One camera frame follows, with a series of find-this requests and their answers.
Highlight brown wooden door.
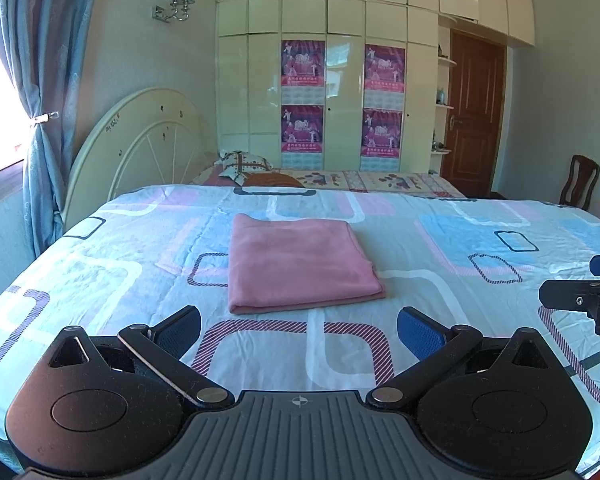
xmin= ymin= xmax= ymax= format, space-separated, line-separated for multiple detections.
xmin=440 ymin=30 xmax=507 ymax=199

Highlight patterned pillow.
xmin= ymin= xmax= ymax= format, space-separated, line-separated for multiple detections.
xmin=217 ymin=150 xmax=274 ymax=180

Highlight purple wall poster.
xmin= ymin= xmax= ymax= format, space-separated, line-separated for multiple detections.
xmin=364 ymin=44 xmax=407 ymax=109
xmin=281 ymin=40 xmax=327 ymax=106
xmin=280 ymin=105 xmax=325 ymax=169
xmin=361 ymin=107 xmax=404 ymax=172

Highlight white corner shelf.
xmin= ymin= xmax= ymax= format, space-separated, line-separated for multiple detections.
xmin=430 ymin=27 xmax=459 ymax=172

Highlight pink sweater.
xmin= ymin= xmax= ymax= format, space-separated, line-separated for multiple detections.
xmin=228 ymin=212 xmax=387 ymax=316

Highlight cream glossy wardrobe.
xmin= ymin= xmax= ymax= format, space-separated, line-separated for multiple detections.
xmin=215 ymin=0 xmax=537 ymax=174

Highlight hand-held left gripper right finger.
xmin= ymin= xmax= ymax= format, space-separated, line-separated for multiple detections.
xmin=365 ymin=306 xmax=554 ymax=408

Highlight blue curtain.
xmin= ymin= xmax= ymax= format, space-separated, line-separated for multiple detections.
xmin=0 ymin=0 xmax=104 ymax=257

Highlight brown wooden chair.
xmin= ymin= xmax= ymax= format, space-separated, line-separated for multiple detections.
xmin=559 ymin=155 xmax=600 ymax=211

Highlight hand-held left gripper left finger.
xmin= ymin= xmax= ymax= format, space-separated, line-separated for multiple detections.
xmin=47 ymin=305 xmax=236 ymax=409

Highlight patterned pastel bedsheet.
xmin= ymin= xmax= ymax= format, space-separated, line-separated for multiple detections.
xmin=0 ymin=184 xmax=600 ymax=479

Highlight rust brown cushion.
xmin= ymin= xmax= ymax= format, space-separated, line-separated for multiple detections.
xmin=243 ymin=172 xmax=307 ymax=190

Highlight floral bed cover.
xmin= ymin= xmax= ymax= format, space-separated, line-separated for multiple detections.
xmin=187 ymin=167 xmax=467 ymax=199

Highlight cream round headboard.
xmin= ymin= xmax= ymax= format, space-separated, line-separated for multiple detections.
xmin=60 ymin=87 xmax=219 ymax=234

